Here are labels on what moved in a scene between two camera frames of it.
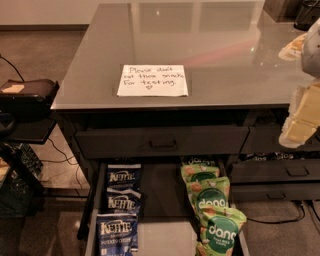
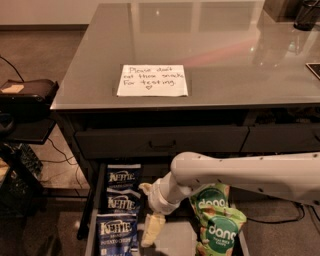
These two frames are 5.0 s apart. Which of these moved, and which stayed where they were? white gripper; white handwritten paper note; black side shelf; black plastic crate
Moved: white gripper
Stayed: white handwritten paper note; black plastic crate; black side shelf
